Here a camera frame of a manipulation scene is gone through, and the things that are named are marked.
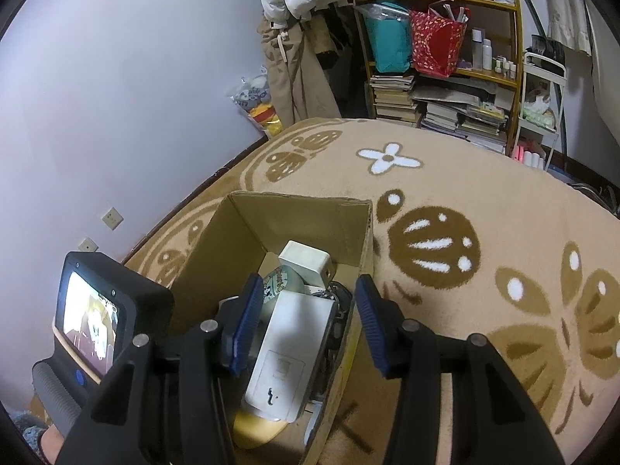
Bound black car key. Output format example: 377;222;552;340
328;282;353;350

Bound green cartoon print case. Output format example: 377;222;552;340
262;267;307;323

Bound clear bag of plush toys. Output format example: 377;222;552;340
227;75;286;136

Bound green and white packets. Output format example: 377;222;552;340
520;92;555;129

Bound cardboard box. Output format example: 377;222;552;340
167;190;376;465

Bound black metal stand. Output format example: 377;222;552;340
567;179;620;216

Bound teal bag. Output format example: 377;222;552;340
363;2;412;73

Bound wooden shelf unit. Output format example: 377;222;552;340
353;0;526;156

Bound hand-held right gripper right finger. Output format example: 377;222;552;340
353;272;567;465

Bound beige hanging coat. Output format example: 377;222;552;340
257;19;340;129

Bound narrow stack of books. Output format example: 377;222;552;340
370;74;420;124

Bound person's left forearm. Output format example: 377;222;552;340
10;409;66;463

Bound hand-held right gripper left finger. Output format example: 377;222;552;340
55;272;266;465

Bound black item on cart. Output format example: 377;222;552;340
525;35;567;76

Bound red patterned gift bag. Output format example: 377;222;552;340
408;2;472;78

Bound white box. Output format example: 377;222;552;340
243;291;338;423

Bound white bottles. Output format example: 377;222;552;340
471;29;494;71

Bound white metal cart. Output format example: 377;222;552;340
511;51;567;170

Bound dark hanging clothes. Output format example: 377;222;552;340
310;5;369;119

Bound white cube adapter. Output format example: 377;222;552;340
277;239;336;291

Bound wide stack of books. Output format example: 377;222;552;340
419;80;514;153

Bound cream hanging curtain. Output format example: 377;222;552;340
547;0;594;56

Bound beige butterfly pattern rug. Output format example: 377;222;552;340
123;119;620;465

